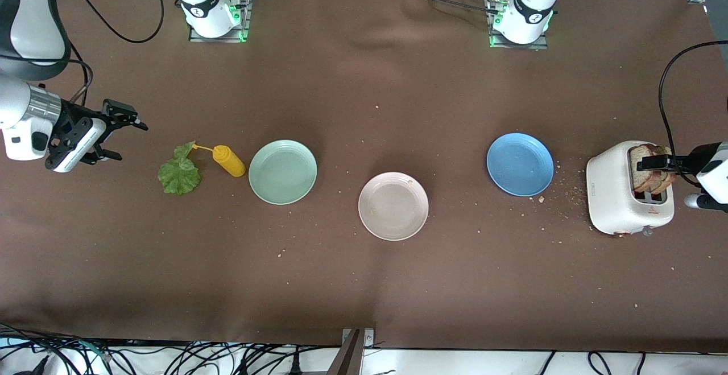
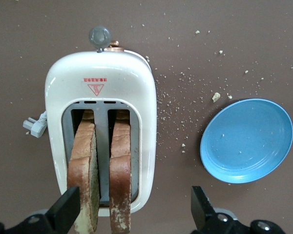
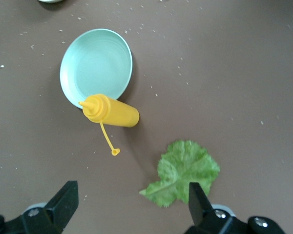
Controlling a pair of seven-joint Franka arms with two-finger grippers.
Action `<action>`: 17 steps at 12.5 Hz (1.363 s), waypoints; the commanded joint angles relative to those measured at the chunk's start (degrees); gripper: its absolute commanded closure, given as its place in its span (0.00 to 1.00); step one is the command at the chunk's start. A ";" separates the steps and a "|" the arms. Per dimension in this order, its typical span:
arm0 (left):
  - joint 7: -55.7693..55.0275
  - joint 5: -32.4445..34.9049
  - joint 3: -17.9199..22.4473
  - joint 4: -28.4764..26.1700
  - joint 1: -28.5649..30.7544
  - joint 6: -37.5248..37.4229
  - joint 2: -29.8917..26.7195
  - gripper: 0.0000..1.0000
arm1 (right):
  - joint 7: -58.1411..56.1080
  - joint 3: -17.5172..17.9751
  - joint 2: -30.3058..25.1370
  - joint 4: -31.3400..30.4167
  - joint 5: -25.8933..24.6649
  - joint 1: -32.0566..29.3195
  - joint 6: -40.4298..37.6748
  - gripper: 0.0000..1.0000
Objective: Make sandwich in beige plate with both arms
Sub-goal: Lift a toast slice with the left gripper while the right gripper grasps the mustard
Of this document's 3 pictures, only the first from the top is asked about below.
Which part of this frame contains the yellow mustard squeeze bottle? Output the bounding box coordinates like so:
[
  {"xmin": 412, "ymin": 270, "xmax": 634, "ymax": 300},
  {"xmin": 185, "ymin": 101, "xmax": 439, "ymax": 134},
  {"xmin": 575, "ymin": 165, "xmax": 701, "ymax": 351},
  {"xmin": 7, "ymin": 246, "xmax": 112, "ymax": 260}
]
[{"xmin": 192, "ymin": 144, "xmax": 247, "ymax": 178}]

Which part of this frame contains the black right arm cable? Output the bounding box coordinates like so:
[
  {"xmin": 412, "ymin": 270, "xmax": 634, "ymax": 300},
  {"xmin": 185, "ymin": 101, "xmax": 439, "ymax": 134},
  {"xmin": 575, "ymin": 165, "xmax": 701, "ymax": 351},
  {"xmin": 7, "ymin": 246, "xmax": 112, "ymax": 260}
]
[{"xmin": 0, "ymin": 0, "xmax": 164, "ymax": 105}]

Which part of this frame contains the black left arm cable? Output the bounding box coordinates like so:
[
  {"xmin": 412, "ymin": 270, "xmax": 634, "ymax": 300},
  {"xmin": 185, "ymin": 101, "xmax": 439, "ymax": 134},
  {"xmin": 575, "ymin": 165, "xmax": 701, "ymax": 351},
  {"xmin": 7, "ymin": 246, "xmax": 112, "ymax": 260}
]
[{"xmin": 659, "ymin": 39, "xmax": 728, "ymax": 188}]

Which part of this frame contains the white toaster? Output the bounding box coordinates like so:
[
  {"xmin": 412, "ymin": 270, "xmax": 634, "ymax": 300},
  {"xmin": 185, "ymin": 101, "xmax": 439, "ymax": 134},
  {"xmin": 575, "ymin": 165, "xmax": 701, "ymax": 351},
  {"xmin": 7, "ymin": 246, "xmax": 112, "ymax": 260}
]
[{"xmin": 586, "ymin": 140, "xmax": 676, "ymax": 237}]

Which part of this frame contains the pale green plate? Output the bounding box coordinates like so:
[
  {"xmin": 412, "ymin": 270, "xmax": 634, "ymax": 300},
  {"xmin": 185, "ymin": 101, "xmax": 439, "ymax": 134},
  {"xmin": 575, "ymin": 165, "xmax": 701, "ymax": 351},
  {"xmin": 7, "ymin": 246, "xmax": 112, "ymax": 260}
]
[{"xmin": 248, "ymin": 139, "xmax": 318, "ymax": 205}]

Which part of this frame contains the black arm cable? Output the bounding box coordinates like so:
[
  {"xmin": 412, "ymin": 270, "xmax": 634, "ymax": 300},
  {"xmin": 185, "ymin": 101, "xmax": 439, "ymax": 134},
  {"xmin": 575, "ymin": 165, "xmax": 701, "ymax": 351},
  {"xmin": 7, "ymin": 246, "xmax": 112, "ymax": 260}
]
[
  {"xmin": 659, "ymin": 39, "xmax": 728, "ymax": 188},
  {"xmin": 0, "ymin": 0, "xmax": 164, "ymax": 105}
]

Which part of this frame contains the black floor cable tangle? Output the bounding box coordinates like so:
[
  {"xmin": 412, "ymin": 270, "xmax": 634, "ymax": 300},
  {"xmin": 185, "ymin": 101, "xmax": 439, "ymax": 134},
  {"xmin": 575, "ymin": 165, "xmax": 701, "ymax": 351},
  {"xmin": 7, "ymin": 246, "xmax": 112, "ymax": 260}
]
[{"xmin": 0, "ymin": 323, "xmax": 342, "ymax": 375}]

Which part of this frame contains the brown table cloth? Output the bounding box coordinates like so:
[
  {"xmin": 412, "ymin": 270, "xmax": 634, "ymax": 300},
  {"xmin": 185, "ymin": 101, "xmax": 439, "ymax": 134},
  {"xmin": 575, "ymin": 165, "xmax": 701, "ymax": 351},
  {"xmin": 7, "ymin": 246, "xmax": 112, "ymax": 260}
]
[{"xmin": 0, "ymin": 0, "xmax": 728, "ymax": 354}]

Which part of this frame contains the green lettuce leaf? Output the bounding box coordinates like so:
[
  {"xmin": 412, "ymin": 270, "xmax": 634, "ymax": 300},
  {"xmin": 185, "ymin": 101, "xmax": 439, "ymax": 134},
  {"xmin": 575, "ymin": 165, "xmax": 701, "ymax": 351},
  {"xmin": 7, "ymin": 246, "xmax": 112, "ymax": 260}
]
[{"xmin": 158, "ymin": 141, "xmax": 202, "ymax": 196}]

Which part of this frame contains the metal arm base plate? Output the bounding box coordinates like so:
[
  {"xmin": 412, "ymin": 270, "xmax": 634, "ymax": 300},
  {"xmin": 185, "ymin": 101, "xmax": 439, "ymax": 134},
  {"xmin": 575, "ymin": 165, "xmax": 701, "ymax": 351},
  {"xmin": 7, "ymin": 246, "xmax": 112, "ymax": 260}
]
[
  {"xmin": 189, "ymin": 0, "xmax": 252, "ymax": 43},
  {"xmin": 488, "ymin": 0, "xmax": 549, "ymax": 51}
]

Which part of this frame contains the blue plate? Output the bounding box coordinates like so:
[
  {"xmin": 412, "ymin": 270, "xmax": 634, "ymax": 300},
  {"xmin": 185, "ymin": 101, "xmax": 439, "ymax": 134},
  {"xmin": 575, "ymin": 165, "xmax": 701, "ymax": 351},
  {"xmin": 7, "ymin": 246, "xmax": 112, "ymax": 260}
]
[{"xmin": 486, "ymin": 133, "xmax": 555, "ymax": 197}]

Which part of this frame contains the metal table bracket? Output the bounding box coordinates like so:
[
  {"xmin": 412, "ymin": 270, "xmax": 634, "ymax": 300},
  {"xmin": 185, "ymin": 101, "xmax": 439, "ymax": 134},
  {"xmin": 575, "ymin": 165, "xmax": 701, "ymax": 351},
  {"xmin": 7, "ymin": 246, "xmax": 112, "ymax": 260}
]
[{"xmin": 327, "ymin": 328, "xmax": 375, "ymax": 375}]

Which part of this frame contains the beige plate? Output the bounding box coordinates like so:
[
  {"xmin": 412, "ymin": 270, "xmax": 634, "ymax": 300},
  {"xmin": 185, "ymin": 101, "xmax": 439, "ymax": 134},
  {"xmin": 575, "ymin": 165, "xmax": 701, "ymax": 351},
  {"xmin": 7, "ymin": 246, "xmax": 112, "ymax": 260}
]
[{"xmin": 358, "ymin": 171, "xmax": 429, "ymax": 241}]

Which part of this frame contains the brown bread slice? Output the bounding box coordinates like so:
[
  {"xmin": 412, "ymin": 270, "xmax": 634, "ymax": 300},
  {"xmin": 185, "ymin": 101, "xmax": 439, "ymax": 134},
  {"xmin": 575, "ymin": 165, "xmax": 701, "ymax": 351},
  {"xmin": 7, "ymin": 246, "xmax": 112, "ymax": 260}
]
[
  {"xmin": 630, "ymin": 143, "xmax": 667, "ymax": 193},
  {"xmin": 654, "ymin": 146, "xmax": 678, "ymax": 195}
]

